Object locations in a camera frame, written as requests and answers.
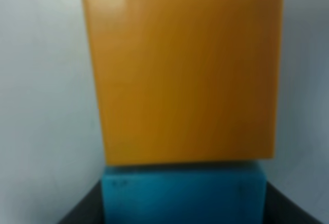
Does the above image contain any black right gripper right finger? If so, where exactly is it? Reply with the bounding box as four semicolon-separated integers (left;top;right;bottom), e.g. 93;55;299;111
264;181;322;224

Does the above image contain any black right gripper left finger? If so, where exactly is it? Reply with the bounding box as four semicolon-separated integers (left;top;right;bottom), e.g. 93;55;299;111
59;180;105;224

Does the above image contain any blue cube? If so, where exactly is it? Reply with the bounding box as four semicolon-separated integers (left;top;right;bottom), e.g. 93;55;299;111
101;162;267;223

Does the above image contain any orange cube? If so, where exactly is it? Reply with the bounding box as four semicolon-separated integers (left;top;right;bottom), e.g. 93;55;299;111
83;0;283;166

